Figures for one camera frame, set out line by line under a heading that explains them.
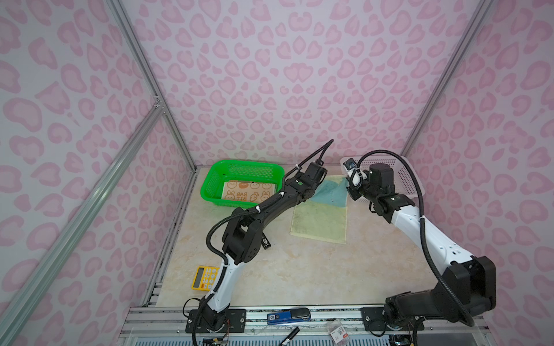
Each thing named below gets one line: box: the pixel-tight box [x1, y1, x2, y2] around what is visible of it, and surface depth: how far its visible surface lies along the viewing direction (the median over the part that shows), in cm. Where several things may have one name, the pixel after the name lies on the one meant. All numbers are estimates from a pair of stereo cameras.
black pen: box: [279, 326, 301, 346], surface depth 71 cm
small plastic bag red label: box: [326, 318, 350, 346], surface depth 70 cm
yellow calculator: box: [191, 265, 221, 292], surface depth 84 cm
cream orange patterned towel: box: [221, 180, 278, 203], surface depth 107 cm
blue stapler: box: [266, 307, 312, 326], surface depth 73 cm
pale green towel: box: [289, 175, 349, 244], surface depth 100 cm
